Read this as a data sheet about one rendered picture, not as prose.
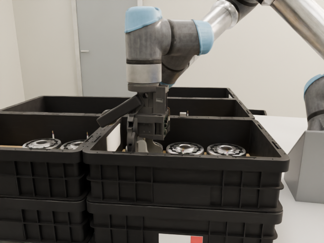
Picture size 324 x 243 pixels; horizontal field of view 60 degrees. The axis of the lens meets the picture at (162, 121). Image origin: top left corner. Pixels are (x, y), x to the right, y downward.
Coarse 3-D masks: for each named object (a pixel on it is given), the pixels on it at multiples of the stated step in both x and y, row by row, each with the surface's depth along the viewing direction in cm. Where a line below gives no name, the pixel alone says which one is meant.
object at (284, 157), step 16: (96, 144) 60; (272, 144) 59; (96, 160) 55; (112, 160) 54; (128, 160) 54; (144, 160) 54; (160, 160) 53; (176, 160) 53; (192, 160) 52; (208, 160) 52; (224, 160) 52; (240, 160) 52; (256, 160) 51; (272, 160) 51; (288, 160) 51
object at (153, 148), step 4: (148, 140) 67; (152, 140) 67; (148, 144) 67; (152, 144) 67; (148, 148) 68; (152, 148) 67; (156, 148) 67; (160, 148) 67; (152, 152) 68; (156, 152) 68; (160, 152) 68
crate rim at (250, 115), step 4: (204, 100) 108; (208, 100) 108; (212, 100) 108; (216, 100) 108; (220, 100) 108; (224, 100) 107; (228, 100) 107; (232, 100) 107; (236, 100) 106; (240, 100) 105; (240, 104) 98; (244, 108) 92; (248, 112) 87; (172, 116) 82; (176, 116) 82; (188, 116) 82; (192, 116) 82; (196, 116) 82; (200, 116) 82; (204, 116) 82; (208, 116) 82; (212, 116) 82; (248, 116) 83; (252, 116) 82
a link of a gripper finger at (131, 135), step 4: (132, 124) 61; (128, 128) 59; (132, 128) 60; (128, 132) 60; (132, 132) 60; (128, 136) 60; (132, 136) 59; (136, 136) 61; (128, 140) 60; (132, 140) 59; (136, 140) 61; (128, 144) 60; (132, 144) 60; (128, 148) 60; (132, 148) 60
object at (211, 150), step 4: (216, 144) 79; (220, 144) 79; (224, 144) 79; (228, 144) 79; (232, 144) 79; (208, 148) 75; (212, 148) 76; (216, 148) 75; (236, 148) 75; (240, 148) 76; (208, 152) 74; (212, 152) 73; (216, 152) 73; (220, 152) 73; (232, 152) 73; (236, 152) 73; (240, 152) 74; (244, 152) 73
